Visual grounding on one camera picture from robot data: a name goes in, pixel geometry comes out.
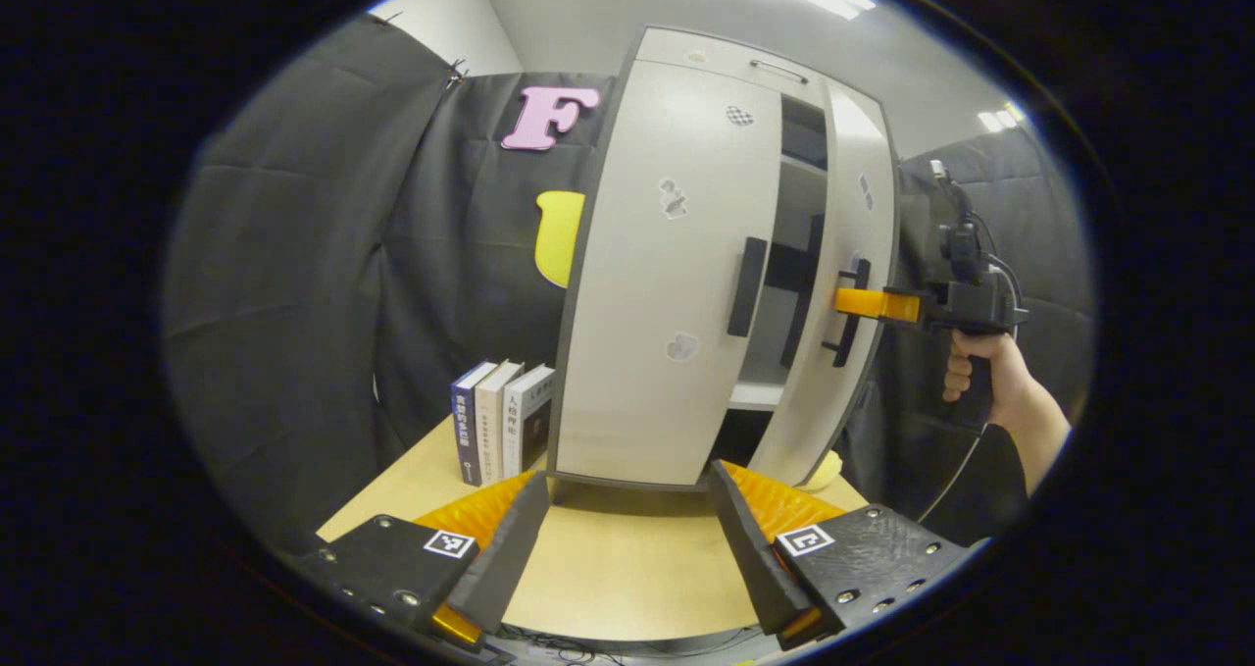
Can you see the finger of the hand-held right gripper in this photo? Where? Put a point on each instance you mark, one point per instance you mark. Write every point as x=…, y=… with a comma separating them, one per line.
x=878, y=305

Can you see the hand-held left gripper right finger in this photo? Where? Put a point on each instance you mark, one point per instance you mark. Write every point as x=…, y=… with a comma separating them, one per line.
x=750, y=558

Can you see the grey cabinet door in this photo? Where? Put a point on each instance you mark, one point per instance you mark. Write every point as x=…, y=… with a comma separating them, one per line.
x=667, y=283
x=814, y=411

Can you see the white book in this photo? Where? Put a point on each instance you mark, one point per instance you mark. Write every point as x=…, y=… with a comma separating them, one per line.
x=520, y=421

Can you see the small ceiling light panel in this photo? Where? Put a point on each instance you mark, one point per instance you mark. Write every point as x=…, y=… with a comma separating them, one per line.
x=995, y=119

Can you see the blue book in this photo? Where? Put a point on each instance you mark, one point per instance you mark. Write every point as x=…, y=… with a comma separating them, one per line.
x=466, y=431

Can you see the grey double-door shoe cabinet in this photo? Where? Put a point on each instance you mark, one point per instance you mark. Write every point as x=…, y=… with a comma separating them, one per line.
x=706, y=53

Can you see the black backdrop cloth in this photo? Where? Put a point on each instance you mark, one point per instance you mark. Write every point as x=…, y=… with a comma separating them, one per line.
x=294, y=303

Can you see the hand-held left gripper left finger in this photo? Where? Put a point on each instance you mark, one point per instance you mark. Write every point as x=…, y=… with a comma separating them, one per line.
x=510, y=558

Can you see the pale yellow round object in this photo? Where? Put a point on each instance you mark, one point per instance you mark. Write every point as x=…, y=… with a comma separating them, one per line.
x=827, y=472

